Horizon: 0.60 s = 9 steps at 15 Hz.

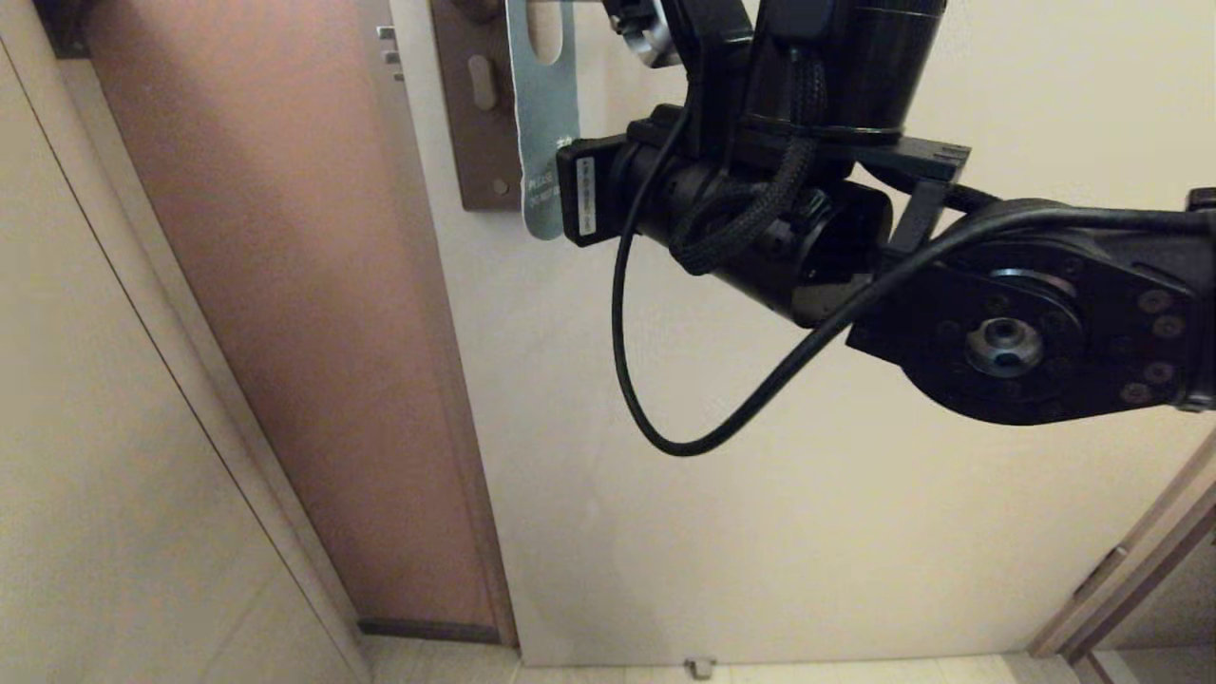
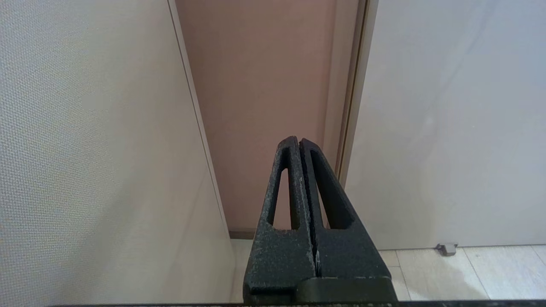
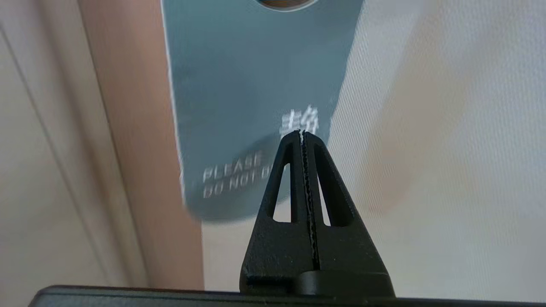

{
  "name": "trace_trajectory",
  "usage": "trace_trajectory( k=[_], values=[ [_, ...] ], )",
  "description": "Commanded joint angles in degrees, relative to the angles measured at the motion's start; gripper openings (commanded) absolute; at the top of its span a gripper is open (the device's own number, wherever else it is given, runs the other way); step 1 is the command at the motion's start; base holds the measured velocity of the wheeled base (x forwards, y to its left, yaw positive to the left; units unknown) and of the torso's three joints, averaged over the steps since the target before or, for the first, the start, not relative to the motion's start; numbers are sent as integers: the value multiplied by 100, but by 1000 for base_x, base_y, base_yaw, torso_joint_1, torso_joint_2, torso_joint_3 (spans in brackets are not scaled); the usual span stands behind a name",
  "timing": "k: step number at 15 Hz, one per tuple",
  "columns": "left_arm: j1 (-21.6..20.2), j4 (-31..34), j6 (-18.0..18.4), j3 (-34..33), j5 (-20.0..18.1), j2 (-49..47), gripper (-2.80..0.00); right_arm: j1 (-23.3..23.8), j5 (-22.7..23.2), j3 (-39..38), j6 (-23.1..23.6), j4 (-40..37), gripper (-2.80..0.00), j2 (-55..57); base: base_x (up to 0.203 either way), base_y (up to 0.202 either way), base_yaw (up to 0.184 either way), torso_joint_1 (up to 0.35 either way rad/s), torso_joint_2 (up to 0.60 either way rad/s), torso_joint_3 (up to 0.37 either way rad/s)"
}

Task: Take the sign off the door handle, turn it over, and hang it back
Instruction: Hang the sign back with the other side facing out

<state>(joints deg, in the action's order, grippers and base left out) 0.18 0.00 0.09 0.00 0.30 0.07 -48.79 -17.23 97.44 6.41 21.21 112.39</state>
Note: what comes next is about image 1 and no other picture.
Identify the white and blue door hanger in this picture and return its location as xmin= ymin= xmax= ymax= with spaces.
xmin=504 ymin=0 xmax=582 ymax=242

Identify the white room door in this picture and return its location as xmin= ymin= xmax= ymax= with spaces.
xmin=353 ymin=0 xmax=1216 ymax=666

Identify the beige door jamb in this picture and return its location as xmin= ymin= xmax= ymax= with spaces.
xmin=0 ymin=0 xmax=373 ymax=684

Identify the black braided right cable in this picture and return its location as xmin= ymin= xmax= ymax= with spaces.
xmin=669 ymin=46 xmax=829 ymax=277

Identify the black right camera cable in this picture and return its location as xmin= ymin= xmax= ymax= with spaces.
xmin=611 ymin=104 xmax=1216 ymax=458

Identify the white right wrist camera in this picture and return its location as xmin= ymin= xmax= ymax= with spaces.
xmin=608 ymin=0 xmax=683 ymax=69

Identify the brown handle backplate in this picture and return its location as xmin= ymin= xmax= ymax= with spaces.
xmin=429 ymin=0 xmax=525 ymax=212

